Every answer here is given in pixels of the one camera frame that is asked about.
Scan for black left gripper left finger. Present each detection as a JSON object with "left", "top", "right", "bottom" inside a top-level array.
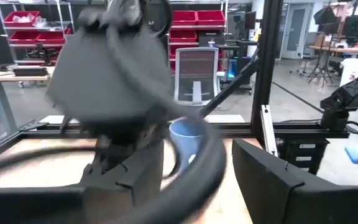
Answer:
[{"left": 0, "top": 141, "right": 165, "bottom": 224}]

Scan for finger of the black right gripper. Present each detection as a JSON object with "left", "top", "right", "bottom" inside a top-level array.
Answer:
[{"left": 84, "top": 123, "right": 160, "bottom": 187}]

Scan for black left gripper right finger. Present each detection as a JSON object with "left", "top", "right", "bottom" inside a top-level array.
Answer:
[{"left": 232, "top": 138, "right": 358, "bottom": 224}]

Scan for black control box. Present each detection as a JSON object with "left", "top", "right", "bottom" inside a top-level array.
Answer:
[{"left": 278, "top": 138, "right": 329, "bottom": 175}]

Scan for blue plastic cup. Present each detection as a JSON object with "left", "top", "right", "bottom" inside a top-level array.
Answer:
[{"left": 168, "top": 117, "right": 208, "bottom": 172}]

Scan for white mesh office chair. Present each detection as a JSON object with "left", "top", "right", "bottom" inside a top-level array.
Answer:
[{"left": 173, "top": 46, "right": 221, "bottom": 106}]

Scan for metal shelf red bins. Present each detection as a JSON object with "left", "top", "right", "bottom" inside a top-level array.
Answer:
[
  {"left": 167, "top": 0, "right": 229, "bottom": 73},
  {"left": 0, "top": 0, "right": 76, "bottom": 66}
]

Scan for white box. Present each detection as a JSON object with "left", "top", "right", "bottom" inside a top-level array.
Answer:
[{"left": 339, "top": 57, "right": 358, "bottom": 88}]

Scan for wooden far table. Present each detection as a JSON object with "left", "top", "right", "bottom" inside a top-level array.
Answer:
[{"left": 308, "top": 43, "right": 358, "bottom": 58}]

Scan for grey door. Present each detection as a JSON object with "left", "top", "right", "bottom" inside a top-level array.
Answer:
[{"left": 280, "top": 2, "right": 314, "bottom": 60}]

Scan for black softbox on tripod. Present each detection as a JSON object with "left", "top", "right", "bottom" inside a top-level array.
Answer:
[{"left": 308, "top": 6, "right": 338, "bottom": 88}]

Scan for silver aluminium bracket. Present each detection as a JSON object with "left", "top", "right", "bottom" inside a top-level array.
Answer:
[{"left": 260, "top": 104, "right": 280, "bottom": 157}]

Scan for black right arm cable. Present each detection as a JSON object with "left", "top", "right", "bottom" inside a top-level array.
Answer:
[{"left": 0, "top": 116, "right": 228, "bottom": 224}]

